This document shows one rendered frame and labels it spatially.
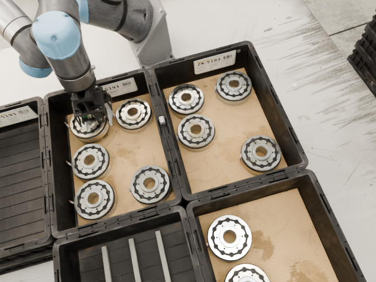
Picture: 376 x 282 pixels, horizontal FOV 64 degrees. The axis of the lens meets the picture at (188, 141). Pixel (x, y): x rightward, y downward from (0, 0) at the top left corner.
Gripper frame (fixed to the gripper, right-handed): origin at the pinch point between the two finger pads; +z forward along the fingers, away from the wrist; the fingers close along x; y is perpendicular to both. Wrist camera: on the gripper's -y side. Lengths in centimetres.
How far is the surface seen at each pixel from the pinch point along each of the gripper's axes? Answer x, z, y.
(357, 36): 160, 71, -67
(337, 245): 45, -8, 48
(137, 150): 8.3, 3.4, 10.9
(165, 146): 15.4, -7.4, 16.7
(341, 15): 159, 71, -87
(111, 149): 1.2, 4.2, 8.4
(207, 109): 30.5, 1.1, 4.1
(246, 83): 42.9, -3.3, 1.0
